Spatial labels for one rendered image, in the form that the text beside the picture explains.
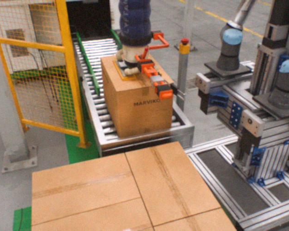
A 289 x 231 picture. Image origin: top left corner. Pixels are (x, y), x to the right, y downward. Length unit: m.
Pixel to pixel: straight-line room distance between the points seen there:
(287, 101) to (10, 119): 2.06
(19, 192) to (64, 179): 0.86
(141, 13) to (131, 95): 0.52
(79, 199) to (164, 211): 0.48
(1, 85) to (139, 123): 1.12
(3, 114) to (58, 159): 0.64
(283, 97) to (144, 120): 0.91
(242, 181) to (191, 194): 0.71
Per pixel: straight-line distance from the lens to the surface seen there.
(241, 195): 2.26
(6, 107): 2.58
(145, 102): 1.95
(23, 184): 2.71
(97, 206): 1.69
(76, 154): 2.85
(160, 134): 2.04
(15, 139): 2.76
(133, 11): 1.91
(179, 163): 1.90
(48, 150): 2.97
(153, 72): 1.75
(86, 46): 3.78
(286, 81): 1.60
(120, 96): 1.88
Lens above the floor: 1.85
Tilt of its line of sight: 34 degrees down
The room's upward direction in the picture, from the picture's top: 1 degrees counter-clockwise
